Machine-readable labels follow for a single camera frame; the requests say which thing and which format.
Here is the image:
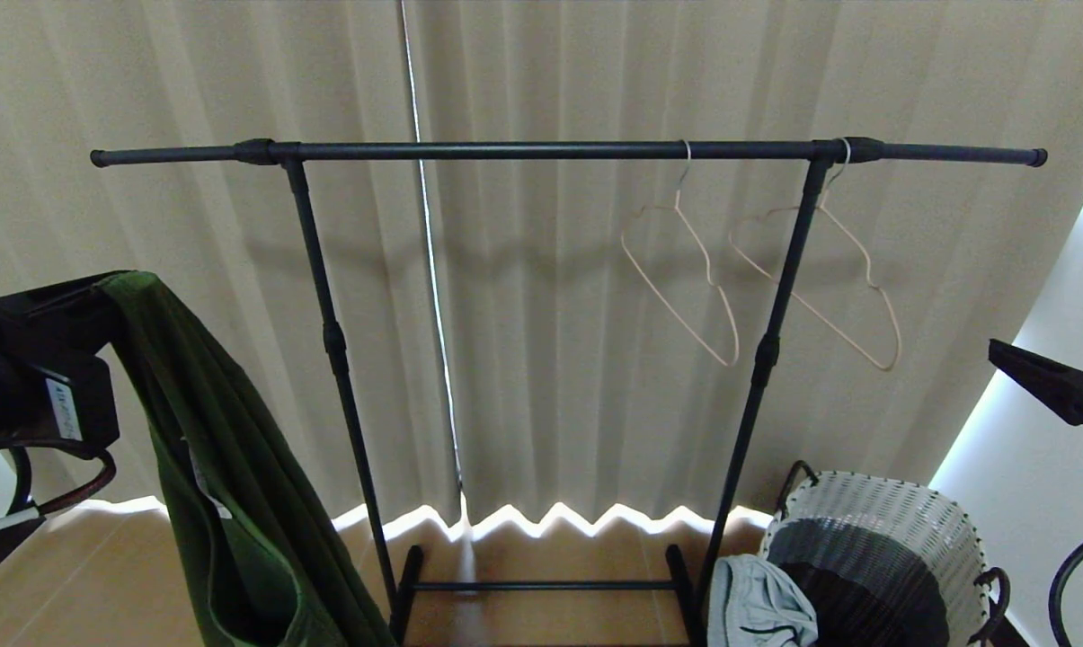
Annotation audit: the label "pink clothes hanger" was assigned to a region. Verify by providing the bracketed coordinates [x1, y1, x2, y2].
[728, 139, 902, 372]
[620, 142, 741, 368]

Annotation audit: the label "beige curtain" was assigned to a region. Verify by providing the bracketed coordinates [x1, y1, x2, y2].
[0, 0, 1083, 540]

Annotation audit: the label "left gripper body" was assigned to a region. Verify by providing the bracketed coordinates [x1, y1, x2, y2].
[0, 310, 120, 461]

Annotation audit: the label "black clothes rack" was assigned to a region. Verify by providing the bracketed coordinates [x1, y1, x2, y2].
[90, 137, 1050, 647]

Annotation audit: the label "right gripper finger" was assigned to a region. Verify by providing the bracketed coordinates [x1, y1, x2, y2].
[988, 338, 1083, 429]

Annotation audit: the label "pale grey shorts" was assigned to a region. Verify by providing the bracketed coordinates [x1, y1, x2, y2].
[705, 554, 819, 647]

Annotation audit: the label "green printed shirt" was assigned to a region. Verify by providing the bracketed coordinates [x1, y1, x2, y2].
[96, 270, 398, 647]

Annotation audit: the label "white laundry basket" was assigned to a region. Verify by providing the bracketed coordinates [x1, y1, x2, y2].
[759, 460, 1012, 647]

